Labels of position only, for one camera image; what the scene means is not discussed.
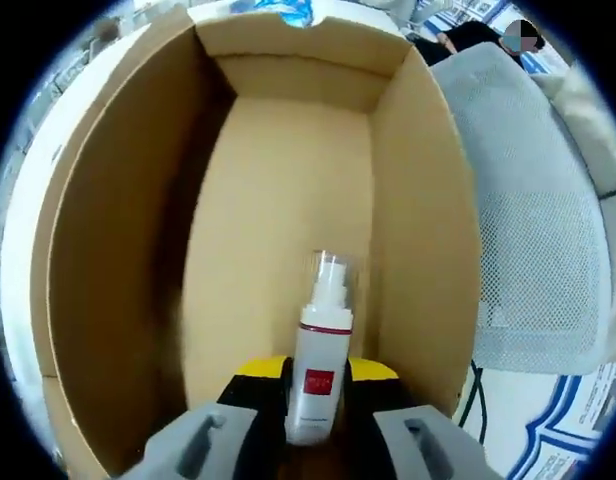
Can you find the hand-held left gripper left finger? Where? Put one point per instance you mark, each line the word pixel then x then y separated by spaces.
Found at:
pixel 258 400

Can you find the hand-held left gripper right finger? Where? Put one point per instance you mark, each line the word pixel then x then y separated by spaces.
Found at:
pixel 368 400

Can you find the white spray bottle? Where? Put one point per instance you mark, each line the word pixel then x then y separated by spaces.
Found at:
pixel 318 360

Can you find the brown cardboard shoe box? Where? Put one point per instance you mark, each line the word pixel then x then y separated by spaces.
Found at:
pixel 288 175

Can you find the blue soft wet wipes pack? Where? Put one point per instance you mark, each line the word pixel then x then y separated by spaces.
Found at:
pixel 288 10

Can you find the white blue bordered banner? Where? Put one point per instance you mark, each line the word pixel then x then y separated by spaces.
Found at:
pixel 588 415

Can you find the grey mesh office chair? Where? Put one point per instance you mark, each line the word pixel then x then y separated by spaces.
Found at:
pixel 528 225

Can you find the person's beige shirt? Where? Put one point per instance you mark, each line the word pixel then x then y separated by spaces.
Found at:
pixel 588 130

